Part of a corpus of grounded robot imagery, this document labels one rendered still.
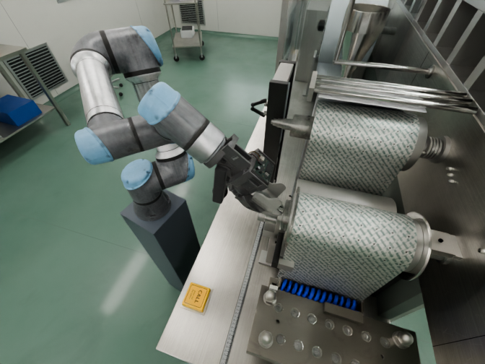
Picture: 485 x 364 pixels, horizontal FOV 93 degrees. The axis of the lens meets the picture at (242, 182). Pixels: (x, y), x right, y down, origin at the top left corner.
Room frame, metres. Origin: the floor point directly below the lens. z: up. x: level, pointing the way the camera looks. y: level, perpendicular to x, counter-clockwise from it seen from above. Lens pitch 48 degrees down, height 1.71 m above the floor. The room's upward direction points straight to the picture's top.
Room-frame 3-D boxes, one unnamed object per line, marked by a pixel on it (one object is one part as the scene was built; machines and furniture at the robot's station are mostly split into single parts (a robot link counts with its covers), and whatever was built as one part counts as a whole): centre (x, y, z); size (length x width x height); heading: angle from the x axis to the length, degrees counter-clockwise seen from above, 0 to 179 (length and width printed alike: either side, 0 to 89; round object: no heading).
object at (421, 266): (0.23, -0.36, 1.25); 0.15 x 0.01 x 0.15; 163
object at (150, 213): (0.59, 0.39, 0.95); 0.15 x 0.15 x 0.10
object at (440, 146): (0.46, -0.47, 1.33); 0.07 x 0.07 x 0.07; 73
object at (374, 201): (0.38, -0.27, 1.17); 0.26 x 0.12 x 0.12; 73
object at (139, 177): (0.59, 0.38, 1.07); 0.13 x 0.12 x 0.14; 118
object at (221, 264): (1.19, -0.43, 0.88); 2.52 x 0.66 x 0.04; 163
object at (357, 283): (0.21, -0.22, 1.11); 0.23 x 0.01 x 0.18; 73
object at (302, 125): (0.55, -0.17, 1.33); 0.06 x 0.06 x 0.06; 73
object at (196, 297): (0.22, 0.15, 0.91); 0.07 x 0.07 x 0.02; 73
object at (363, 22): (0.96, -0.43, 1.50); 0.14 x 0.14 x 0.06
